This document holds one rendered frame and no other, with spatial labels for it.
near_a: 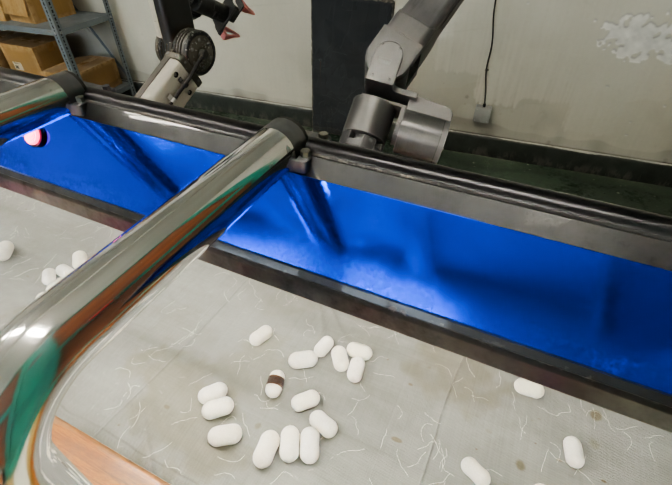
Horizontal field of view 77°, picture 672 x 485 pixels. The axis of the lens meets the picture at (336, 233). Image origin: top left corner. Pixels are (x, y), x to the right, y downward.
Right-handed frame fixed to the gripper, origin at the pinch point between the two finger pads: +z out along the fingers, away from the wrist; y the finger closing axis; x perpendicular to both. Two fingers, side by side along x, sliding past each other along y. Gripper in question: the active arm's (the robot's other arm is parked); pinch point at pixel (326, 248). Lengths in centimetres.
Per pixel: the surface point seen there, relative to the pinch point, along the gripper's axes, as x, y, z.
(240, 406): -1.9, -3.0, 20.6
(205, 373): -0.9, -9.4, 19.2
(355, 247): -29.9, 12.3, 1.9
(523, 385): 6.9, 26.1, 7.9
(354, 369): 2.5, 7.5, 12.6
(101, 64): 139, -235, -81
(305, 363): 1.7, 1.7, 14.0
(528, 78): 157, 15, -123
